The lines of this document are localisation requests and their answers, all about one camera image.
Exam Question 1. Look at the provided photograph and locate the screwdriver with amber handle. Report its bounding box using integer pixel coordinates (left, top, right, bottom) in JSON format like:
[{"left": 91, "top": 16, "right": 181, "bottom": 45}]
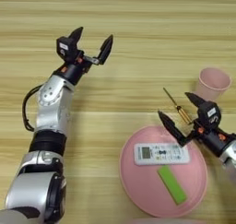
[{"left": 162, "top": 87, "right": 195, "bottom": 126}]

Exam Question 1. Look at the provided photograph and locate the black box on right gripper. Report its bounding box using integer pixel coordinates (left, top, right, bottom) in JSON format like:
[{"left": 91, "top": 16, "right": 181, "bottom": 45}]
[{"left": 196, "top": 100, "right": 222, "bottom": 129}]

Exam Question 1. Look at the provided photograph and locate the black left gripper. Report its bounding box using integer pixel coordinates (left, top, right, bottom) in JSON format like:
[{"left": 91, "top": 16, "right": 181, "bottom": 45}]
[{"left": 53, "top": 26, "right": 114, "bottom": 87}]

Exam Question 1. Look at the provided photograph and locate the green rectangular block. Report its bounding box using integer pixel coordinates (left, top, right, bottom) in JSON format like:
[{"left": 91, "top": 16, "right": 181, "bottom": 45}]
[{"left": 157, "top": 164, "right": 188, "bottom": 206}]

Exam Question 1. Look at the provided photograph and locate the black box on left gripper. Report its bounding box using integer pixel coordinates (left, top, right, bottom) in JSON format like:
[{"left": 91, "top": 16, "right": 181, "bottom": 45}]
[{"left": 55, "top": 35, "right": 79, "bottom": 64}]

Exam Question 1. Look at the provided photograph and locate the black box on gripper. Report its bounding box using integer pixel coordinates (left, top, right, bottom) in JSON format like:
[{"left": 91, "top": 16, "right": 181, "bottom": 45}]
[
  {"left": 55, "top": 35, "right": 79, "bottom": 64},
  {"left": 196, "top": 100, "right": 222, "bottom": 129}
]

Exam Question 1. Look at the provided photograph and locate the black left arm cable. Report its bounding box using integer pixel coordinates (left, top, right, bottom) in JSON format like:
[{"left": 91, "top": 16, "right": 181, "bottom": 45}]
[{"left": 21, "top": 83, "right": 44, "bottom": 133}]

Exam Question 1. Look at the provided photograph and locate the pink round plate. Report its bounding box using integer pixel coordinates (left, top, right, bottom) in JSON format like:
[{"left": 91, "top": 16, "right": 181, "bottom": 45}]
[{"left": 118, "top": 124, "right": 208, "bottom": 219}]

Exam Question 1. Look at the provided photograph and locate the white remote control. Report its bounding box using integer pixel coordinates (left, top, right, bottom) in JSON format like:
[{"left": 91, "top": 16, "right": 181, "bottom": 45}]
[{"left": 133, "top": 142, "right": 192, "bottom": 167}]

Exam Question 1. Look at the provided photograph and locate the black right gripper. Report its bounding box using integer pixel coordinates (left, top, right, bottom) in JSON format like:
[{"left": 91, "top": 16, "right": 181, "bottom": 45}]
[{"left": 157, "top": 91, "right": 230, "bottom": 159}]

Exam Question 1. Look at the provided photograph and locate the pink plastic cup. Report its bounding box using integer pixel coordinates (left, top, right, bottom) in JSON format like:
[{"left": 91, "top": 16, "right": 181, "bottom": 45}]
[{"left": 194, "top": 66, "right": 232, "bottom": 103}]

